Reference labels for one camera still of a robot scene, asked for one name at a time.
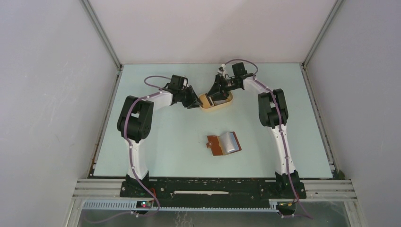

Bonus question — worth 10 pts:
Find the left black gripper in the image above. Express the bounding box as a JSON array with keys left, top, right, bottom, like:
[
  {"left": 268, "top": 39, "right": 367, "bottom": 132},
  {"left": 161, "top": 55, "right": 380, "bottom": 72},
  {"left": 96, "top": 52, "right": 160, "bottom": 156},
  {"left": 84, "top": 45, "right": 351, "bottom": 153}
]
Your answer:
[{"left": 178, "top": 86, "right": 203, "bottom": 109}]

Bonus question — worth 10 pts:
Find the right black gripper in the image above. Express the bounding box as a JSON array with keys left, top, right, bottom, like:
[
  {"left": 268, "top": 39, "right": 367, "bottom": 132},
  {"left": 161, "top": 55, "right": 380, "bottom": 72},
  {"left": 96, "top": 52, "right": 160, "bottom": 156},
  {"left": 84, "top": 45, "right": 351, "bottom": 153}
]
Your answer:
[{"left": 206, "top": 74, "right": 239, "bottom": 102}]

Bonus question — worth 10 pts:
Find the beige oval tray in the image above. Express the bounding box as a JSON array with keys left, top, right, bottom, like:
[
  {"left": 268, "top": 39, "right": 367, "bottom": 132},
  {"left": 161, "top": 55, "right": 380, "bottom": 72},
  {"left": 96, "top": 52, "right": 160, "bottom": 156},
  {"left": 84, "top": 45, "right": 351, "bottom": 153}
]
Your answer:
[{"left": 200, "top": 91, "right": 234, "bottom": 112}]

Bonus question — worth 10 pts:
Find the gold credit card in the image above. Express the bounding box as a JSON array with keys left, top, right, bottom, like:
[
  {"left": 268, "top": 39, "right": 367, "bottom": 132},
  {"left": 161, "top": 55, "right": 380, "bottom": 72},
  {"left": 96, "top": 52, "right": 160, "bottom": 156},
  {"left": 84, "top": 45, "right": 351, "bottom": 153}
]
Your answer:
[{"left": 199, "top": 94, "right": 213, "bottom": 109}]

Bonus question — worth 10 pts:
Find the silver VIP credit card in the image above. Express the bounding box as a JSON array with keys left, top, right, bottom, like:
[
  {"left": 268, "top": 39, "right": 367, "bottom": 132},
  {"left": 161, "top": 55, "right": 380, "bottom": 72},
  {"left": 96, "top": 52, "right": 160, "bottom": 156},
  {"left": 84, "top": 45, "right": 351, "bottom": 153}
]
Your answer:
[{"left": 214, "top": 99, "right": 232, "bottom": 105}]

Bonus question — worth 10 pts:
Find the brown leather card holder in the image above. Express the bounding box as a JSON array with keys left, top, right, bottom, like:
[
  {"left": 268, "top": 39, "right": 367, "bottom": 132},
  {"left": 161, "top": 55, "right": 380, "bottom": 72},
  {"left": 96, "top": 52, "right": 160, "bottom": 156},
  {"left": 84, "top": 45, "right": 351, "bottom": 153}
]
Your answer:
[{"left": 206, "top": 131, "right": 242, "bottom": 156}]

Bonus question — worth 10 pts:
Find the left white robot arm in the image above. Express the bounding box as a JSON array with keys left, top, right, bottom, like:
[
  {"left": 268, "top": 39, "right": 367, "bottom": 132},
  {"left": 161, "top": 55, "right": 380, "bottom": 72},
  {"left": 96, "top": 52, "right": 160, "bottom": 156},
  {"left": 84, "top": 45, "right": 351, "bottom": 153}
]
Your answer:
[{"left": 117, "top": 75, "right": 202, "bottom": 197}]

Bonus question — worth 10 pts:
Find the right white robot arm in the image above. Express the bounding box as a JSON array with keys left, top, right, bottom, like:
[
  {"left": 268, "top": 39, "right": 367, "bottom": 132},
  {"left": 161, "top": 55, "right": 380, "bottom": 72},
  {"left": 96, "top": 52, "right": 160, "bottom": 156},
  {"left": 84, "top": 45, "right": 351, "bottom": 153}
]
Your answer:
[{"left": 200, "top": 59, "right": 299, "bottom": 198}]

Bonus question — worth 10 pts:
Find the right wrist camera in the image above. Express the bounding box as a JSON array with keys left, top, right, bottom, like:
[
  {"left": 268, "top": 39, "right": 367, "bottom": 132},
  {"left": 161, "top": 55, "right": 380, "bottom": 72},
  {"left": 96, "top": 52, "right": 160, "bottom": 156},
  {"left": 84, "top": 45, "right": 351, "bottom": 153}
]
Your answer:
[{"left": 218, "top": 64, "right": 227, "bottom": 77}]

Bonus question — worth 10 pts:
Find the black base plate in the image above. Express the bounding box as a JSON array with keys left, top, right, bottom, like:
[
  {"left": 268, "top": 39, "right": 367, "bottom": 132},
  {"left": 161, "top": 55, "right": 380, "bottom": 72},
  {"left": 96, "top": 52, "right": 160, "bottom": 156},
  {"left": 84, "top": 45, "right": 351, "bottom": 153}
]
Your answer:
[{"left": 120, "top": 177, "right": 306, "bottom": 208}]

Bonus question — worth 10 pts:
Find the grey cable duct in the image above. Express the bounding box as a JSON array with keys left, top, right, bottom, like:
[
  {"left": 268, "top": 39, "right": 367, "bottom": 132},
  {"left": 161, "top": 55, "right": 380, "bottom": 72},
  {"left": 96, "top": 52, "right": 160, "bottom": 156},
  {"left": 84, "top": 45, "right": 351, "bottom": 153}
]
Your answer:
[{"left": 81, "top": 200, "right": 284, "bottom": 212}]

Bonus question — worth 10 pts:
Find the aluminium frame rail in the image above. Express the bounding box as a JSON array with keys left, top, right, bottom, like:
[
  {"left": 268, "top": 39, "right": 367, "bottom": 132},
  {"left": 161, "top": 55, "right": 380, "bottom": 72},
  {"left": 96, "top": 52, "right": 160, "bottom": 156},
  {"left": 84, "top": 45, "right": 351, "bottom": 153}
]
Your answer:
[{"left": 72, "top": 178, "right": 357, "bottom": 201}]

